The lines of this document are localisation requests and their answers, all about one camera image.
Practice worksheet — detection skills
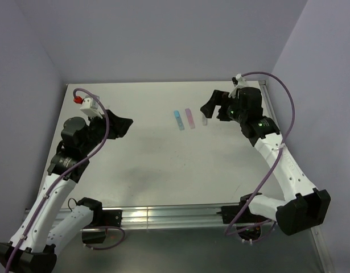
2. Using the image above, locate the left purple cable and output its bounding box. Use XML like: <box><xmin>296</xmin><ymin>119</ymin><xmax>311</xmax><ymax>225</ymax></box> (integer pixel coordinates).
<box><xmin>5</xmin><ymin>88</ymin><xmax>126</xmax><ymax>272</ymax></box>

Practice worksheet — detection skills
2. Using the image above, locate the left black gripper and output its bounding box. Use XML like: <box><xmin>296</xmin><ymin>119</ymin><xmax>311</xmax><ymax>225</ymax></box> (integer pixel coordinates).
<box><xmin>80</xmin><ymin>109</ymin><xmax>133</xmax><ymax>155</ymax></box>

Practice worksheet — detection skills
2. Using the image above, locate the pink marker pen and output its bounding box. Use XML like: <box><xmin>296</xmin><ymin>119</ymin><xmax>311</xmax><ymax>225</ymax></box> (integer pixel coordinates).
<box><xmin>187</xmin><ymin>114</ymin><xmax>195</xmax><ymax>129</ymax></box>

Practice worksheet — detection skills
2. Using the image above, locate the purple cable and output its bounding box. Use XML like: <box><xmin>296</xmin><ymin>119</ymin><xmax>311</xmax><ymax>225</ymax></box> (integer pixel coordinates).
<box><xmin>5</xmin><ymin>88</ymin><xmax>126</xmax><ymax>272</ymax></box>
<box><xmin>224</xmin><ymin>71</ymin><xmax>294</xmax><ymax>245</ymax></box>

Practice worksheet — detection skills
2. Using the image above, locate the orange marker pen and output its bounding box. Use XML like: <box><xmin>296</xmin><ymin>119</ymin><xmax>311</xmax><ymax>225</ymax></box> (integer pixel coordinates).
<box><xmin>202</xmin><ymin>115</ymin><xmax>208</xmax><ymax>126</ymax></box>

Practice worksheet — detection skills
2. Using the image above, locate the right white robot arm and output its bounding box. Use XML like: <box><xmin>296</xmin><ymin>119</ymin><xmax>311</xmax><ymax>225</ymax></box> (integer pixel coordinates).
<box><xmin>200</xmin><ymin>87</ymin><xmax>331</xmax><ymax>235</ymax></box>

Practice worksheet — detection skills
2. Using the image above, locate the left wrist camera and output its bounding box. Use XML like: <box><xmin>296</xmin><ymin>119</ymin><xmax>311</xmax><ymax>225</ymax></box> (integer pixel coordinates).
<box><xmin>73</xmin><ymin>96</ymin><xmax>101</xmax><ymax>118</ymax></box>

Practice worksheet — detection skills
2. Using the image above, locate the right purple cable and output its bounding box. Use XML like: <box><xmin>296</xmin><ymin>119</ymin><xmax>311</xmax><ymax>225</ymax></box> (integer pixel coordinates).
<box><xmin>224</xmin><ymin>71</ymin><xmax>294</xmax><ymax>245</ymax></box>

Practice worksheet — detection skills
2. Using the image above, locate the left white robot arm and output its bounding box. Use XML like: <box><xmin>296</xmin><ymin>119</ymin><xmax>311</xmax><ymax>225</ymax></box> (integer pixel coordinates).
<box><xmin>0</xmin><ymin>110</ymin><xmax>133</xmax><ymax>272</ymax></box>

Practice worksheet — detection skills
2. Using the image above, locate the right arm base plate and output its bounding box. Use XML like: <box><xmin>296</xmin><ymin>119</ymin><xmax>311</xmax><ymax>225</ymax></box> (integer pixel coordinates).
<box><xmin>217</xmin><ymin>205</ymin><xmax>266</xmax><ymax>241</ymax></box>

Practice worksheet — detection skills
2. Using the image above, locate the blue marker pen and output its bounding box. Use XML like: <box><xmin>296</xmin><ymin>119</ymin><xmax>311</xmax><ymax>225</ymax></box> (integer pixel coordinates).
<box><xmin>175</xmin><ymin>115</ymin><xmax>185</xmax><ymax>131</ymax></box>

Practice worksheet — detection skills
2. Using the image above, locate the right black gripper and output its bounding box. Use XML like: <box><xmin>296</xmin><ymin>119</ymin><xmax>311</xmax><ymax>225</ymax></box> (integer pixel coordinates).
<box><xmin>200</xmin><ymin>90</ymin><xmax>247</xmax><ymax>124</ymax></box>

